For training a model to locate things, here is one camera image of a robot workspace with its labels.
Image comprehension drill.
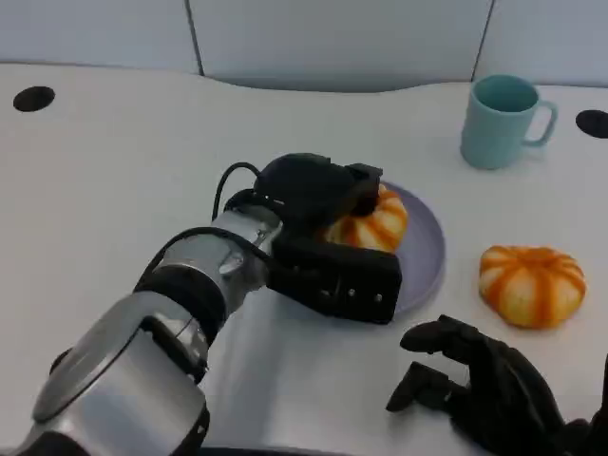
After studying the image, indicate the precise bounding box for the black looping arm cable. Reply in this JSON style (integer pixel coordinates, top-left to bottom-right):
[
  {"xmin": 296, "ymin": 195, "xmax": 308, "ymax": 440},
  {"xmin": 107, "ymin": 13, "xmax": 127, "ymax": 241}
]
[{"xmin": 212, "ymin": 161, "xmax": 262, "ymax": 222}]

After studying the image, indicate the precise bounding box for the grey partition panel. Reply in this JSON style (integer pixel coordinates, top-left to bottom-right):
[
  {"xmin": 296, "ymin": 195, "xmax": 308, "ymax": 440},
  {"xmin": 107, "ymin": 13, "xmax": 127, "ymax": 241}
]
[
  {"xmin": 472, "ymin": 0, "xmax": 608, "ymax": 90},
  {"xmin": 185, "ymin": 0, "xmax": 495, "ymax": 94},
  {"xmin": 0, "ymin": 0, "xmax": 204, "ymax": 77}
]

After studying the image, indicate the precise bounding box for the lilac plate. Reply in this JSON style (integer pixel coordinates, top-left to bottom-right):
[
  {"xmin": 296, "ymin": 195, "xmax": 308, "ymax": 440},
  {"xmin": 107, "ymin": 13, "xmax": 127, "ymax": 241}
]
[{"xmin": 377, "ymin": 181, "xmax": 447, "ymax": 317}]

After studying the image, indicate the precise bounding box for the orange white toy bread roll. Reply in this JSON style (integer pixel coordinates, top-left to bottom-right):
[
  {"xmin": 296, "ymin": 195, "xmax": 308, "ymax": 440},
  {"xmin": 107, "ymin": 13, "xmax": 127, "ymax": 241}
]
[
  {"xmin": 325, "ymin": 184, "xmax": 409, "ymax": 253},
  {"xmin": 478, "ymin": 244, "xmax": 587, "ymax": 331}
]

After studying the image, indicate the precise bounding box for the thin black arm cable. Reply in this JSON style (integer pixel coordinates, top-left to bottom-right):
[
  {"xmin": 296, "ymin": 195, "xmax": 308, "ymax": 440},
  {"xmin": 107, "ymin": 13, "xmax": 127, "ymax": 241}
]
[{"xmin": 142, "ymin": 226, "xmax": 267, "ymax": 286}]

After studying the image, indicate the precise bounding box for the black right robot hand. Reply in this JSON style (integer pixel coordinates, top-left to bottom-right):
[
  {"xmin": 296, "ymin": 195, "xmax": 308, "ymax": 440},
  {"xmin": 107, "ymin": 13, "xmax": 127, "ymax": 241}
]
[{"xmin": 385, "ymin": 313, "xmax": 574, "ymax": 456}]

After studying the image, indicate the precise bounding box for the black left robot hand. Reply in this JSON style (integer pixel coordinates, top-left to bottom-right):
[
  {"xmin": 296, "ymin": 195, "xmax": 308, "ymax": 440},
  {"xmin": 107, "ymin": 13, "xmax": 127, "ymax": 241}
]
[{"xmin": 251, "ymin": 152, "xmax": 384, "ymax": 232}]

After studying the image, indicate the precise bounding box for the black table cable grommet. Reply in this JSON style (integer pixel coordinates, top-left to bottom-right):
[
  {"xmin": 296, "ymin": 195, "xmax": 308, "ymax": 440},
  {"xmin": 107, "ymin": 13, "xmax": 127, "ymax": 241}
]
[
  {"xmin": 575, "ymin": 109, "xmax": 608, "ymax": 140},
  {"xmin": 12, "ymin": 85, "xmax": 56, "ymax": 113}
]

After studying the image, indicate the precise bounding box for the pale green mug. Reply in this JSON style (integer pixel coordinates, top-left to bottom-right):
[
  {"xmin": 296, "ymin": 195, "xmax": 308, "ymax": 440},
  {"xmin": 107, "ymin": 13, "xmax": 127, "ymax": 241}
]
[{"xmin": 459, "ymin": 73, "xmax": 559, "ymax": 171}]

